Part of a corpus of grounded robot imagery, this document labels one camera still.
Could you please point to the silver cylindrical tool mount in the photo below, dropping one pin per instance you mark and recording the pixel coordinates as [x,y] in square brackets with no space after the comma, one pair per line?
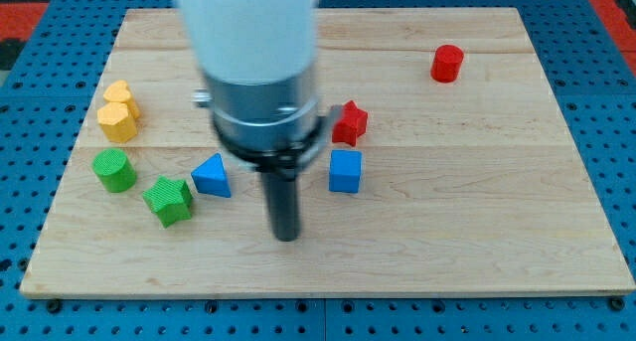
[274,127]

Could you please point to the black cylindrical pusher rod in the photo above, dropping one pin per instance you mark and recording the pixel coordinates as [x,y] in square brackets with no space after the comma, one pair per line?
[282,204]

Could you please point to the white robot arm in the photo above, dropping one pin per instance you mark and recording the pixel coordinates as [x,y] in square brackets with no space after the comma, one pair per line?
[258,59]

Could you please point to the red star block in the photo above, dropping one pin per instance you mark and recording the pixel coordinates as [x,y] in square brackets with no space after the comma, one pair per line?
[351,125]

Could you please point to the green star block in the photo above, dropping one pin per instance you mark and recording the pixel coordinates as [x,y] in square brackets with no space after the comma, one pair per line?
[170,200]

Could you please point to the blue cube block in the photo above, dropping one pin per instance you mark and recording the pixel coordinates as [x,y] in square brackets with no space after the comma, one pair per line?
[345,171]

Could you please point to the blue triangle block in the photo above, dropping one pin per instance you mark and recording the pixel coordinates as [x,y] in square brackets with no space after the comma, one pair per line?
[211,177]

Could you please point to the yellow hexagon block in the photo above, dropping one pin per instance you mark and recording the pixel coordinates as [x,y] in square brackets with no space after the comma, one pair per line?
[117,122]

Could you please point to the yellow heart block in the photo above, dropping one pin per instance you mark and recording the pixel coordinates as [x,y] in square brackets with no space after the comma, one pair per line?
[120,92]

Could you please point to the green cylinder block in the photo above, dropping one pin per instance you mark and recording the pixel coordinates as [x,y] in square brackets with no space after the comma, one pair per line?
[114,170]

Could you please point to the wooden board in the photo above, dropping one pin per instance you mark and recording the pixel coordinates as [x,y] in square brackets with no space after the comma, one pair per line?
[469,189]

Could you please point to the red cylinder block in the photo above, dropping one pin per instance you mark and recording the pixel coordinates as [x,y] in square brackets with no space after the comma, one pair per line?
[446,63]

